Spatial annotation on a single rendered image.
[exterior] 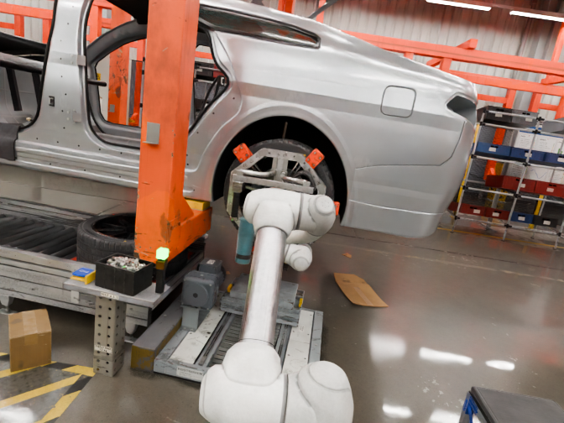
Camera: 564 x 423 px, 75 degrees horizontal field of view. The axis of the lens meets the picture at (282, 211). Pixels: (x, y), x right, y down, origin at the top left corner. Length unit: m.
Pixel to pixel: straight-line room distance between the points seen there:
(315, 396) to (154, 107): 1.33
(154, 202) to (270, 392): 1.10
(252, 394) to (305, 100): 1.56
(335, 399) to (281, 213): 0.57
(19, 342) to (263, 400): 1.37
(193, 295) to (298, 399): 1.18
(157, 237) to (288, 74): 1.10
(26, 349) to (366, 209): 1.82
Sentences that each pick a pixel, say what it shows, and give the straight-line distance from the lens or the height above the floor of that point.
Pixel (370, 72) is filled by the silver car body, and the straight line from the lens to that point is 2.14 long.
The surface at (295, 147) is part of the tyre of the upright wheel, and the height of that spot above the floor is 1.15.
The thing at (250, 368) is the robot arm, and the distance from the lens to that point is 1.02.
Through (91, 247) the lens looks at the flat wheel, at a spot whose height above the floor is 0.44.
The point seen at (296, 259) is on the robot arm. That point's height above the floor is 0.66.
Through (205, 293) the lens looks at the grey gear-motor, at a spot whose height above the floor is 0.34.
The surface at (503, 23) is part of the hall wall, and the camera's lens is 12.77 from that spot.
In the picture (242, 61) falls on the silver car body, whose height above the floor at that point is 1.56.
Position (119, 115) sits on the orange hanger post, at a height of 1.07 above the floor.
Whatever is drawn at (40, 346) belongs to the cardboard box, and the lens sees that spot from 2.14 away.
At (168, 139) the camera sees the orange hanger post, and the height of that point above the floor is 1.12.
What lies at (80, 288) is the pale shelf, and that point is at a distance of 1.87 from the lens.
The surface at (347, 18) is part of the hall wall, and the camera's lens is 11.67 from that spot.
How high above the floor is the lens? 1.27
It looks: 13 degrees down
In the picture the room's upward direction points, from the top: 9 degrees clockwise
